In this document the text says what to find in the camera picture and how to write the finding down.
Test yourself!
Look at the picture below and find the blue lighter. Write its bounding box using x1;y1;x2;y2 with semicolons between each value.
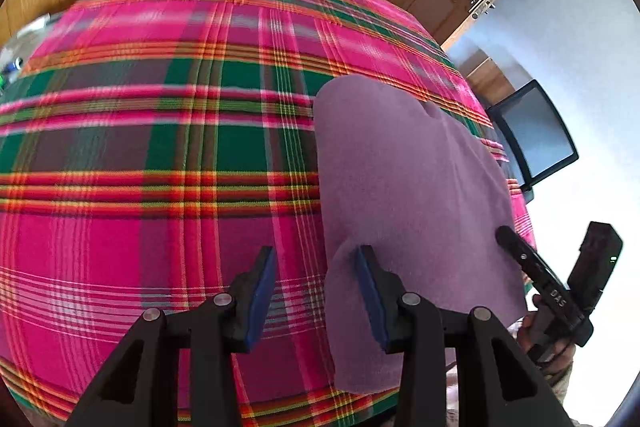
1;57;24;76

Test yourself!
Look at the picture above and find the purple fleece garment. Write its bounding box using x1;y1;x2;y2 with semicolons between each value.
314;75;526;395

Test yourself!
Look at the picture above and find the wooden board against wall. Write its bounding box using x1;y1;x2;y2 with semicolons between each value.
466;51;515;107

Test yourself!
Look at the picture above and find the black mesh office chair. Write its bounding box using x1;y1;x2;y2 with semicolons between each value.
487;80;579;204

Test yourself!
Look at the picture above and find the pink plaid tablecloth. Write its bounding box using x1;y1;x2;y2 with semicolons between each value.
0;0;536;427

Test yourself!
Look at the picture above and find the floral sleeve right forearm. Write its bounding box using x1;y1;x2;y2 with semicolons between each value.
544;363;573;403

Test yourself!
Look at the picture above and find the glass top side table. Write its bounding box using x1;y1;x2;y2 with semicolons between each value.
1;12;63;92

